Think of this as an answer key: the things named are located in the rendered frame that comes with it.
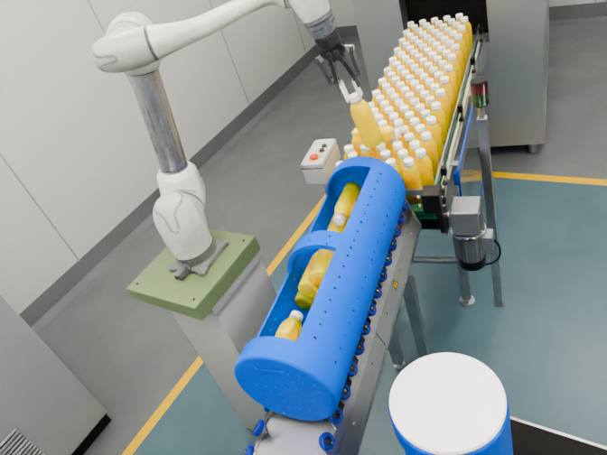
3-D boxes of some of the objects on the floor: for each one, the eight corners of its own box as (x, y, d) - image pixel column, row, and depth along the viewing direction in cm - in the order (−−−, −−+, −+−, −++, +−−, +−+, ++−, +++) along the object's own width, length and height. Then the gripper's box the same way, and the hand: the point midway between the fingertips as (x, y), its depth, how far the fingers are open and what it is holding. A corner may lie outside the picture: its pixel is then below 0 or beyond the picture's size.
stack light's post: (494, 305, 273) (476, 120, 208) (495, 300, 276) (477, 115, 211) (502, 306, 272) (486, 119, 207) (503, 300, 274) (487, 114, 209)
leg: (421, 373, 255) (397, 283, 218) (423, 363, 259) (401, 273, 222) (433, 374, 253) (412, 283, 216) (434, 364, 257) (415, 273, 220)
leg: (392, 369, 262) (366, 282, 224) (395, 359, 265) (369, 272, 228) (404, 370, 259) (378, 282, 222) (406, 361, 263) (382, 272, 226)
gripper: (297, 47, 160) (330, 111, 174) (347, 28, 153) (377, 97, 166) (303, 36, 166) (334, 99, 179) (351, 17, 158) (380, 85, 171)
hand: (350, 89), depth 171 cm, fingers closed on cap, 4 cm apart
